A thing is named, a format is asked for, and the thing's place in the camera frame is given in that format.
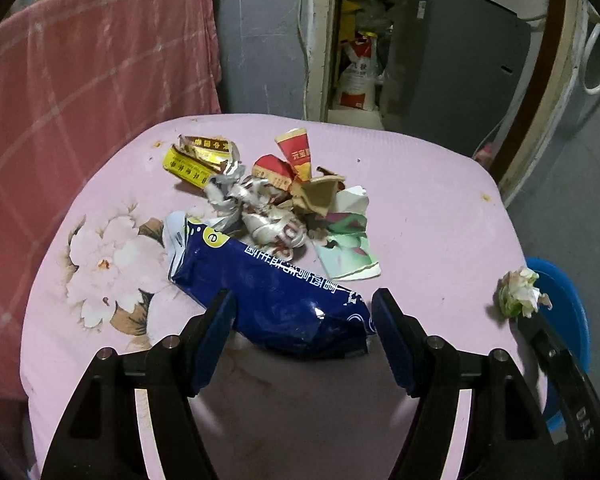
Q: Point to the yellow crushed paper box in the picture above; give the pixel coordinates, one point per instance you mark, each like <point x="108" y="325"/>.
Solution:
<point x="192" y="162"/>

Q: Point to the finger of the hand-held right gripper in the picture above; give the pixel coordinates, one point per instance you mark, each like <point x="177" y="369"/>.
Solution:
<point x="547" y="342"/>

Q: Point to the grey metal cabinet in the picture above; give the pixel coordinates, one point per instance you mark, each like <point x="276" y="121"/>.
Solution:
<point x="450" y="60"/>

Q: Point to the brown cream wooden door frame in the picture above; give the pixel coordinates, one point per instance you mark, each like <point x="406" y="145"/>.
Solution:
<point x="545" y="85"/>

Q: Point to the white green paper carton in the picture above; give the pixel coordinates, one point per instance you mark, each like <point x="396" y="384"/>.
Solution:
<point x="347" y="247"/>

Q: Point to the blue snack bag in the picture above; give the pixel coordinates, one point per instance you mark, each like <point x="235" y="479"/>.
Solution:
<point x="280" y="300"/>

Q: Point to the silver foil wrapper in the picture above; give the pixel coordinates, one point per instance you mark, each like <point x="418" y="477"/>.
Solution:
<point x="272" y="225"/>

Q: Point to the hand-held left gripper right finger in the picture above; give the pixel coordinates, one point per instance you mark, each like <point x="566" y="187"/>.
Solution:
<point x="387" y="330"/>

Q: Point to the pink floral table cloth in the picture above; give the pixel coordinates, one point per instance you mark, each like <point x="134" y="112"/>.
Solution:
<point x="430" y="220"/>

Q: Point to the pink patterned cloth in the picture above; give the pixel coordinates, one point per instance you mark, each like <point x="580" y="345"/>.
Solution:
<point x="485" y="152"/>

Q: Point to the red crushed paper carton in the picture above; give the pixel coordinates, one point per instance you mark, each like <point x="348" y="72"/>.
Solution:
<point x="292" y="152"/>

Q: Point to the pink plaid cloth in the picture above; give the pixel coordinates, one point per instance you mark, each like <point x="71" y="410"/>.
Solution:
<point x="80" y="110"/>

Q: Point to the white red sack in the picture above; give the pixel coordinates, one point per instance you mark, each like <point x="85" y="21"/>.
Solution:
<point x="357" y="82"/>

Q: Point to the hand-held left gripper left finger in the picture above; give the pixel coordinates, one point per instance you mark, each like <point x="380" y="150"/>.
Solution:
<point x="215" y="330"/>

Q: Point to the white green paper ball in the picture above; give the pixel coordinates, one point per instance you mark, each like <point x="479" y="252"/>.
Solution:
<point x="520" y="292"/>

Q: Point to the brown torn cardboard piece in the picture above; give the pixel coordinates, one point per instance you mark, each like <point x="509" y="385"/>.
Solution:
<point x="317" y="195"/>

